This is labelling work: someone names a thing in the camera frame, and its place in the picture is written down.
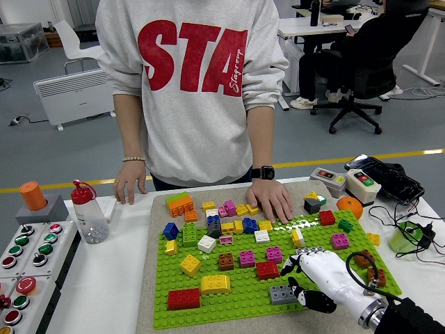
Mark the person's right hand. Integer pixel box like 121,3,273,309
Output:
112,161,149,205

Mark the person's left hand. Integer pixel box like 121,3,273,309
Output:
246,177,295,225

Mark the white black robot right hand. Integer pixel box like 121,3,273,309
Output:
280,250,386,319

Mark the light grey long toy brick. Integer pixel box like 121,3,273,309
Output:
295,246,326,257

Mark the brown square toy brick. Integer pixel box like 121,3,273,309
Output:
366,267,387,288
353,248,376,269
218,252,236,271

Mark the dark grey long toy brick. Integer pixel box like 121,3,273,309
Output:
269,284,300,306

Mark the red sloped toy brick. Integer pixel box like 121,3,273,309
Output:
255,260,281,281

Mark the magenta square toy brick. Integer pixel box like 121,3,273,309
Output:
266,246,284,264
330,232,350,251
239,249,257,269

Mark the yellow and white toy brick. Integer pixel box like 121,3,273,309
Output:
291,228,306,248

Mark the red square toy brick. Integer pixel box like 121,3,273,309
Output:
318,210,337,226

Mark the large orange toy brick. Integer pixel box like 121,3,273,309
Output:
168,196,195,218

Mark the tall green toy brick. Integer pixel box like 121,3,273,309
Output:
182,222,198,248

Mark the green studded baseplate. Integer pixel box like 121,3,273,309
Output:
152,210,403,331

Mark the yellow curved toy brick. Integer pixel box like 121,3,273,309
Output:
200,274,232,296

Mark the large yellow square toy brick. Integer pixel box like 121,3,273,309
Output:
179,253,202,278

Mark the red long toy brick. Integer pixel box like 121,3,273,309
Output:
167,287,202,311

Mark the black wristwatch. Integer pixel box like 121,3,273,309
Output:
250,165,276,180

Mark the dark grey cube brick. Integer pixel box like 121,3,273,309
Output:
303,198,321,215

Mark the lime green flat brick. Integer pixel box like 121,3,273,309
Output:
165,191,191,205

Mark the clear bottle with red cap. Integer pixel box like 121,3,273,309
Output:
71,179,111,244

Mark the orange fruit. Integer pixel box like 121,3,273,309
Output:
336,196,364,221

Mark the green translucent cup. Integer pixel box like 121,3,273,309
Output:
388,221,427,254

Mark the grey block base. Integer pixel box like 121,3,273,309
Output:
15,193,70,225

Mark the person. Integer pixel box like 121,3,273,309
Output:
290,0,430,111
95,0,295,225

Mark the orange cylinder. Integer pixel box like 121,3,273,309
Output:
19,181,48,212

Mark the white electric panel heater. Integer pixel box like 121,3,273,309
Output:
33,68,116,132

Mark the black plug adapter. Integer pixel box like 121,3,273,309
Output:
416,222,437,250

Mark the grey four-button control box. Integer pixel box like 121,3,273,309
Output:
20,221,81,292
0,222,48,279

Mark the black electronic device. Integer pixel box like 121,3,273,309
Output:
343,154,426,206

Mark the black office chair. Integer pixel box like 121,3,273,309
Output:
309,6,432,136

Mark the floor power socket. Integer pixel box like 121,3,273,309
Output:
8,113,31,126

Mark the white case under desk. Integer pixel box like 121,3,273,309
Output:
287,38,305,95

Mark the black platform dolly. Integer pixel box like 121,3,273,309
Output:
74,22,100,41

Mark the white plastic chair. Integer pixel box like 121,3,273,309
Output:
54,19,105,76

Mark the white power strip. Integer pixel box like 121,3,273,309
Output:
380,86,404,102

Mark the white desk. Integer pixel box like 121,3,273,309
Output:
277,15,375,111

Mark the clear plastic crate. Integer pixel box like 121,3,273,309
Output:
0,22,51,65

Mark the black bottle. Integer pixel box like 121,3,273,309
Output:
309,0,321,27

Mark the grey two-button switch box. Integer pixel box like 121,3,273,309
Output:
309,166,348,199

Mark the beige two-button switch box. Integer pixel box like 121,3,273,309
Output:
345,168,382,207

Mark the thin black cable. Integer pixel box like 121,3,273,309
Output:
367,204,445,265

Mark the white desk frame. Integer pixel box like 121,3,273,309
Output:
403,6,445,87

